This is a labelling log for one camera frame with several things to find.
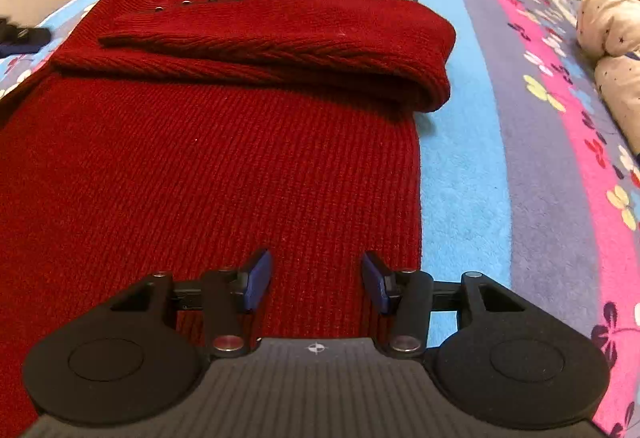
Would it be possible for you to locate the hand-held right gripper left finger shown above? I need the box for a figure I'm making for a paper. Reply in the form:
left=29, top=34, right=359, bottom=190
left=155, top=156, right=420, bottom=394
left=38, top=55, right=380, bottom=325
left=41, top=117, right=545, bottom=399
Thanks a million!
left=107, top=248, right=273, bottom=359

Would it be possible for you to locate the red knit sweater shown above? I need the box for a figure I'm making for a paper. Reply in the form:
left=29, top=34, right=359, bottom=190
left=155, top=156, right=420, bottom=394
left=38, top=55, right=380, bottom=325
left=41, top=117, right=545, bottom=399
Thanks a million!
left=0, top=0, right=457, bottom=434

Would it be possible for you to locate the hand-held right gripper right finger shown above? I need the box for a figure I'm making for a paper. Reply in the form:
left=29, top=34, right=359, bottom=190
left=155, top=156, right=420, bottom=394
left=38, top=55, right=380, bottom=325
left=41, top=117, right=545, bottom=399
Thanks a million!
left=361, top=250, right=533, bottom=359

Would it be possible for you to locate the floral striped blanket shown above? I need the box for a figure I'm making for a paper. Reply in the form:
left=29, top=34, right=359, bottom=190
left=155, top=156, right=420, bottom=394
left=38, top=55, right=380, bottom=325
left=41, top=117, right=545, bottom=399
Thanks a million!
left=0, top=0, right=640, bottom=438

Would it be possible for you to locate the star print quilt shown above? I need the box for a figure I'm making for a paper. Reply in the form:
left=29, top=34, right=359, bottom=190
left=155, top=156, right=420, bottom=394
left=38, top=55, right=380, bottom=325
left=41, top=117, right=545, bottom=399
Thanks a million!
left=575, top=0, right=640, bottom=156

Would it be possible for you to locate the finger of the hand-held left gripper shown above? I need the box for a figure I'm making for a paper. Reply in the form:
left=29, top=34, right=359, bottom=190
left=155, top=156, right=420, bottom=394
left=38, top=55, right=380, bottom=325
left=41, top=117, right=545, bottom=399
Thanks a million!
left=0, top=17, right=52, bottom=57

